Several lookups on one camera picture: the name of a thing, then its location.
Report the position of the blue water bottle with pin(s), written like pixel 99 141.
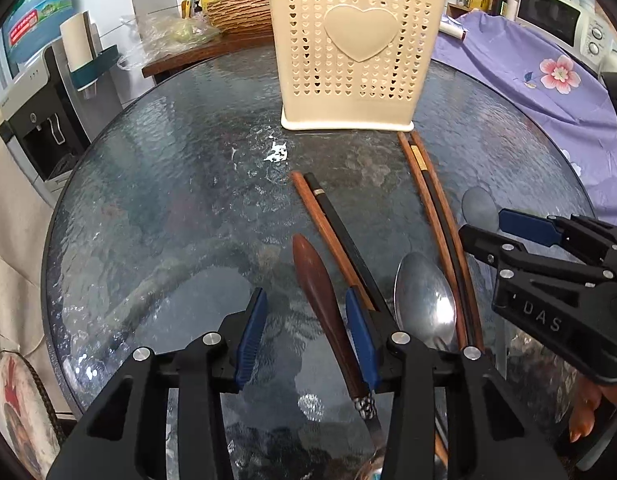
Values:
pixel 38 15

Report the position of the clear plastic bag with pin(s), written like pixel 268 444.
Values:
pixel 173 32

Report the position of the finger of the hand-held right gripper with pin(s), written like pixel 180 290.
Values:
pixel 488 242
pixel 528 227

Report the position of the purple floral cloth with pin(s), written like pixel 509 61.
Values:
pixel 513 105

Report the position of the dark wooden board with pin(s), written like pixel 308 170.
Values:
pixel 188 57

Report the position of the woven basket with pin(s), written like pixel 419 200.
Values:
pixel 238 12

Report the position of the grey water dispenser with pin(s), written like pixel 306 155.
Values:
pixel 33 125

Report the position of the black chopstick silver band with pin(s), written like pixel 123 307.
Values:
pixel 342 235

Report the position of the blue yellow brush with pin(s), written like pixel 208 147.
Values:
pixel 188 7

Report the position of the metal spoon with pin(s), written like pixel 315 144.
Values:
pixel 423 300

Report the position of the beige cloth cover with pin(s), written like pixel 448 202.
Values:
pixel 13 260

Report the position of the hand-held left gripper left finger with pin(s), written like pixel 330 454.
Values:
pixel 251 340

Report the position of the brown wooden chopstick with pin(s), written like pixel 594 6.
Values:
pixel 476 325
pixel 316 212
pixel 419 185

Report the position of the black chopstick tan band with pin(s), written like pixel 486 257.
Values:
pixel 418 155

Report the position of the grey plastic spoon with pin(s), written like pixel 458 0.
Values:
pixel 478 205

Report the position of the cream perforated utensil holder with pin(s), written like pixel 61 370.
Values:
pixel 308 85

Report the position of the round printed cushion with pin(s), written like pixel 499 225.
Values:
pixel 23 410

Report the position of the white tube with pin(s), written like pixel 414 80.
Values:
pixel 451 27

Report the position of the white microwave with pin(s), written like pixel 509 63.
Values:
pixel 548 17

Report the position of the person's right hand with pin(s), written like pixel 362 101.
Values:
pixel 585 400

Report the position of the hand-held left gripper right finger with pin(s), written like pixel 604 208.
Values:
pixel 362 340

